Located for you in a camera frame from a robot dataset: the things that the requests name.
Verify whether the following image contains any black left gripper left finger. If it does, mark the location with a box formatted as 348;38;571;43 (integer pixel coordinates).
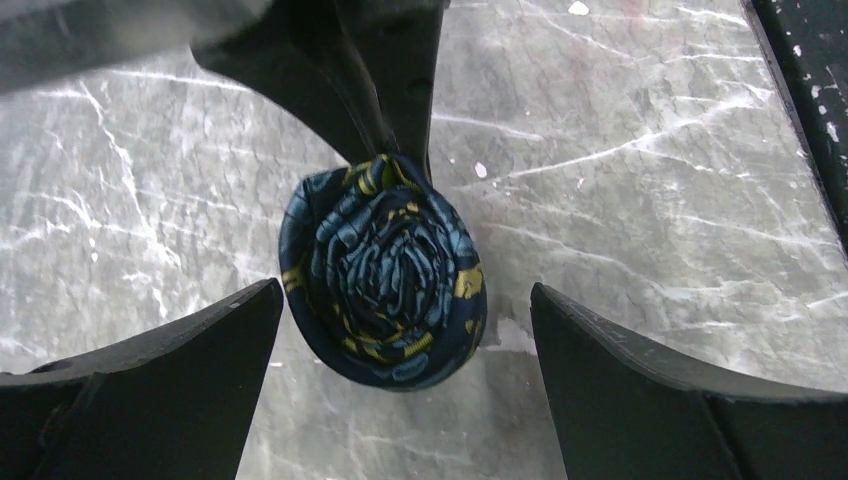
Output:
1;279;283;479

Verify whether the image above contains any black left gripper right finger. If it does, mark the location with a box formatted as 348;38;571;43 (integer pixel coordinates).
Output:
531;284;847;479

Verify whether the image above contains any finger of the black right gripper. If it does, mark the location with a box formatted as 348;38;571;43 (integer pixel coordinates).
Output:
1;1;391;162
334;1;446;179

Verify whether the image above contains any dark blue patterned tie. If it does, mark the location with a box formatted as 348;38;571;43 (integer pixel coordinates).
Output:
279;153;487;392

